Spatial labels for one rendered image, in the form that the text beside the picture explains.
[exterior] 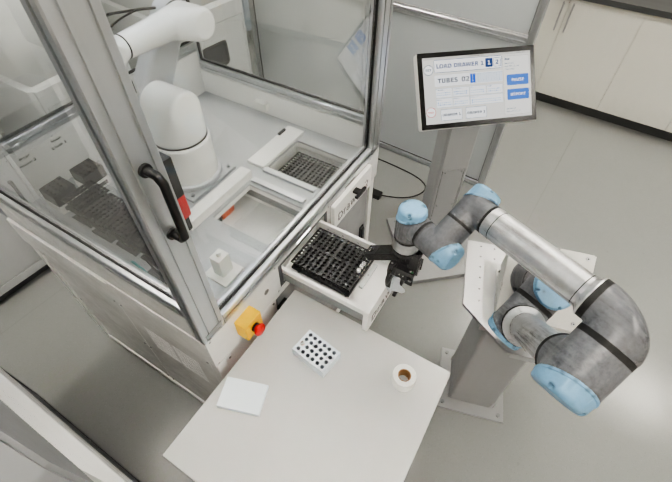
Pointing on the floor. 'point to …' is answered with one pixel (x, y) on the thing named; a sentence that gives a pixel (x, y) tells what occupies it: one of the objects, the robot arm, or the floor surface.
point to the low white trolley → (314, 408)
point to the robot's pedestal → (479, 364)
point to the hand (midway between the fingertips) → (391, 284)
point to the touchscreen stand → (445, 191)
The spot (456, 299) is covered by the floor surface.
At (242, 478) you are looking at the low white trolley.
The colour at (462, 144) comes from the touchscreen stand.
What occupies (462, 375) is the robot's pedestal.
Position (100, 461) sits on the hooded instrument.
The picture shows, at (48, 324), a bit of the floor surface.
